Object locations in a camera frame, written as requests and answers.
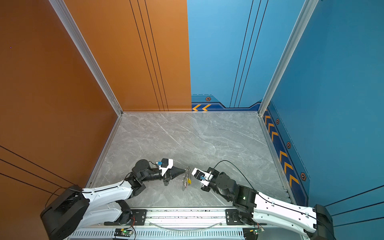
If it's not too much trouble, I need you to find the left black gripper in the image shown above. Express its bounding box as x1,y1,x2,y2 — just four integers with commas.
140,165,185,187

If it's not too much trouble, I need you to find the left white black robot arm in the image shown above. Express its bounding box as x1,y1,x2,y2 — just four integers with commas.
40,159,186,240

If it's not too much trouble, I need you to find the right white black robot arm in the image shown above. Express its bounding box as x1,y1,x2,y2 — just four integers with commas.
192,168,335,240

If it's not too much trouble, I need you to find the right green circuit board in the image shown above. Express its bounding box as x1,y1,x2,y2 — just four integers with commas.
243,228,265,240

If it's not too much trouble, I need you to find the green circuit board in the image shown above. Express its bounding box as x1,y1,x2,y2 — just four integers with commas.
243,228,265,240
114,228,135,240

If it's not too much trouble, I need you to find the left green circuit board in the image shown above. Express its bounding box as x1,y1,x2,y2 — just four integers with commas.
114,228,135,240

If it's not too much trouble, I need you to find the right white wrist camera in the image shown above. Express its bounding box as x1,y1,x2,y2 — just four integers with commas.
192,168,214,187

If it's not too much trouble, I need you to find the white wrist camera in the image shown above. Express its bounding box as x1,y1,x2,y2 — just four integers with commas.
192,168,214,187
156,159,174,177

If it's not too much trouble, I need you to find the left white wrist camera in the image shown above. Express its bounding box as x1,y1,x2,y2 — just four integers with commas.
156,159,174,177

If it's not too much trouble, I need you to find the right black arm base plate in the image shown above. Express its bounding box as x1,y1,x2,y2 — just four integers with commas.
225,209,257,226

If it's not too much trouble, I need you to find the white slotted cable duct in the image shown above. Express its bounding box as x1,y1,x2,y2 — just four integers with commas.
68,229,245,240

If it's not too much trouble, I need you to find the aluminium front rail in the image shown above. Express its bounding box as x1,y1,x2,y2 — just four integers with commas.
68,206,311,229

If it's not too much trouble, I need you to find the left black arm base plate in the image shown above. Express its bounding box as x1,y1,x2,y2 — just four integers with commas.
104,209,148,227

